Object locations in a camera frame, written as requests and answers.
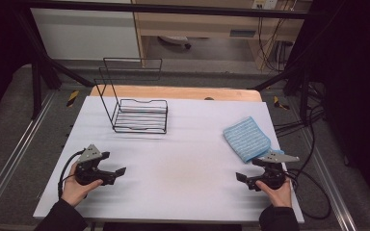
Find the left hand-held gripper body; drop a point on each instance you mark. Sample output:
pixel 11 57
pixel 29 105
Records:
pixel 88 168

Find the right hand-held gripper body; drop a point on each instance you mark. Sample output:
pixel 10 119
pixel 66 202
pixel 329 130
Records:
pixel 273 174

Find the blue striped cloth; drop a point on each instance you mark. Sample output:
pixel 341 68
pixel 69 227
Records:
pixel 247 138

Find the person's right hand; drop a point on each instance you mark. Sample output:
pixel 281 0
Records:
pixel 277 194

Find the person's left hand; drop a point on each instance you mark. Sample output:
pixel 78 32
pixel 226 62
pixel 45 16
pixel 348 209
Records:
pixel 74 191

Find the white table board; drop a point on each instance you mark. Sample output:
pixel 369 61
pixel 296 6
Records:
pixel 179 166

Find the wooden table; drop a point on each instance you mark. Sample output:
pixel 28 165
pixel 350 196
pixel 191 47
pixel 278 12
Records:
pixel 186 93

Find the white cabinet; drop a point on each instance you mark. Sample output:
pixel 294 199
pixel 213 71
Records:
pixel 86 32

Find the white chair base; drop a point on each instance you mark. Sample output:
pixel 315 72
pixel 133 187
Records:
pixel 175 40

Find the wooden desk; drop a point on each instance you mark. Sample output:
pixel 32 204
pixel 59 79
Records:
pixel 205 22

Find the white power strip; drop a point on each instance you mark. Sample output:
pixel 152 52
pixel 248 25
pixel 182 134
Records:
pixel 265 4

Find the aluminium rail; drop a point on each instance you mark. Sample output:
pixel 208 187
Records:
pixel 330 179
pixel 16 150

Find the black metal frame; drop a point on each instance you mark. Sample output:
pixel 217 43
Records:
pixel 173 9

